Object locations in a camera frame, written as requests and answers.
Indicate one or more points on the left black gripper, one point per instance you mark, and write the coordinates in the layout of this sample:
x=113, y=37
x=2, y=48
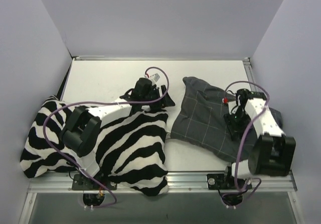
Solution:
x=158, y=96

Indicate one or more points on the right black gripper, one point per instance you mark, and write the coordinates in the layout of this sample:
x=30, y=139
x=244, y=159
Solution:
x=232, y=123

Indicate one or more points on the dark grey checked pillowcase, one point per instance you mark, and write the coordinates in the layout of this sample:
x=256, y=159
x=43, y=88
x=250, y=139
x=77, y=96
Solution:
x=200, y=121

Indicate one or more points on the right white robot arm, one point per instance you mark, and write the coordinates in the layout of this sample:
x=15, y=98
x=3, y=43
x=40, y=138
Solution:
x=264, y=147

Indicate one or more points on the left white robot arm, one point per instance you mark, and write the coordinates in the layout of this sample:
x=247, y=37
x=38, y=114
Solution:
x=81, y=130

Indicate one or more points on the zebra striped cushion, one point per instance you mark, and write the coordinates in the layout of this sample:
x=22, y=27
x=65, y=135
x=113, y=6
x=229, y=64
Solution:
x=129, y=151

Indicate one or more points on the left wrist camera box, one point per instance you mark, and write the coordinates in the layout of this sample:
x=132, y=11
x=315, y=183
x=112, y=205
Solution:
x=154, y=78

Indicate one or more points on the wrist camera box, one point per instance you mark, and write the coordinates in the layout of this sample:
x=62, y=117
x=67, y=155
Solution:
x=154, y=78
x=232, y=106

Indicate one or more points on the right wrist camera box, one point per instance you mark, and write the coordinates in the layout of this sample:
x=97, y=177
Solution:
x=232, y=106

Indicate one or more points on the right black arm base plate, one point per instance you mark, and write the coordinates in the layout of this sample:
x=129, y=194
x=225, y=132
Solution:
x=220, y=182

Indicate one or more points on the aluminium rail frame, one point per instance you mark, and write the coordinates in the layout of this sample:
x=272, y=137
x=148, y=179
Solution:
x=92, y=83

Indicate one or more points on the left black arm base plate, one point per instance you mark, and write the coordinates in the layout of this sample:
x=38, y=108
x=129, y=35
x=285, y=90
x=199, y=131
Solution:
x=80, y=182

